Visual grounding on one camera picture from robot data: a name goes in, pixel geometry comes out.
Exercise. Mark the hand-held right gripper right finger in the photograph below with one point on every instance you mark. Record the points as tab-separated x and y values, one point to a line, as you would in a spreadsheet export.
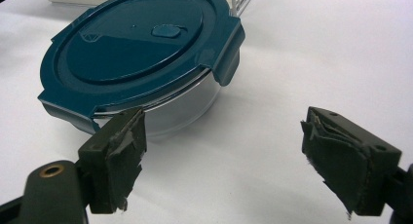
347	156

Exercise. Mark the round glass food container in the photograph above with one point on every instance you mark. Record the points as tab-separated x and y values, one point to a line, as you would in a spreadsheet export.
183	107

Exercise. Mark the round container with teal lid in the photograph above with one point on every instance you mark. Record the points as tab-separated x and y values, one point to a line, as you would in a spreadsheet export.
136	52

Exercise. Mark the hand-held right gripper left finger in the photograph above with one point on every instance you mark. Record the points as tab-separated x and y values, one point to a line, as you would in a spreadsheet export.
112	160

